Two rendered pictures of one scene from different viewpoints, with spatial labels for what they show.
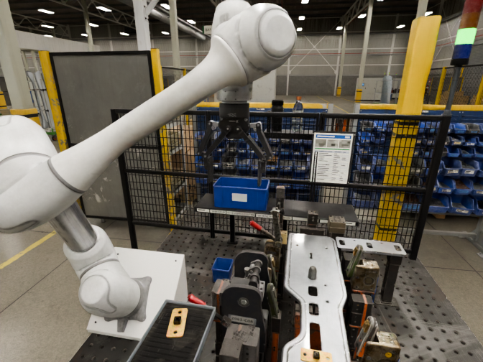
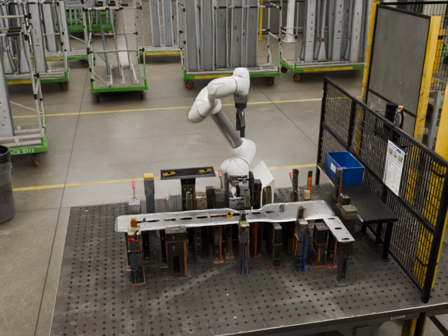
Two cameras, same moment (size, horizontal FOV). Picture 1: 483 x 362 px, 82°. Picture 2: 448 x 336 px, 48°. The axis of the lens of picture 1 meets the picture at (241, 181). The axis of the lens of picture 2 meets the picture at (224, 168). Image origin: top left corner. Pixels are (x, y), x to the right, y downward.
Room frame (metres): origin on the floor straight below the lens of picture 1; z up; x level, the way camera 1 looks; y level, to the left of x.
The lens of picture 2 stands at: (-0.45, -2.80, 2.56)
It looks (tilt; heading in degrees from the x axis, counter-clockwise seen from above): 24 degrees down; 70
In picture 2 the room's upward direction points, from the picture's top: straight up
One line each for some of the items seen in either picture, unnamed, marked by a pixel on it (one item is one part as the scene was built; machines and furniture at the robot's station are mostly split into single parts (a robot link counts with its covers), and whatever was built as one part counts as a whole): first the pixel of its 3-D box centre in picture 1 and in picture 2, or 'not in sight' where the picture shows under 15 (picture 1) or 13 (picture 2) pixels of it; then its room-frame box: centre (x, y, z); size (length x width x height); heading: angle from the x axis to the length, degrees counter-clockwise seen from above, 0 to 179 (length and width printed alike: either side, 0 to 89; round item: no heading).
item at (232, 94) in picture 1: (234, 90); (241, 97); (0.72, 0.02, 1.69); 0.09 x 0.09 x 0.06
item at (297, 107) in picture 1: (297, 114); (398, 121); (1.67, -0.33, 1.53); 0.06 x 0.06 x 0.20
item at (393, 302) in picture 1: (390, 276); (343, 261); (1.09, -0.70, 0.84); 0.11 x 0.06 x 0.29; 78
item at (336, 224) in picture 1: (333, 249); (347, 232); (1.26, -0.48, 0.88); 0.08 x 0.08 x 0.36; 78
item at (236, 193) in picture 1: (241, 192); (343, 167); (1.52, 0.00, 1.10); 0.30 x 0.17 x 0.13; 79
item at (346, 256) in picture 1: (349, 283); (319, 245); (1.05, -0.50, 0.84); 0.11 x 0.10 x 0.28; 78
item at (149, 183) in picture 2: not in sight; (151, 207); (0.15, 0.22, 0.92); 0.08 x 0.08 x 0.44; 78
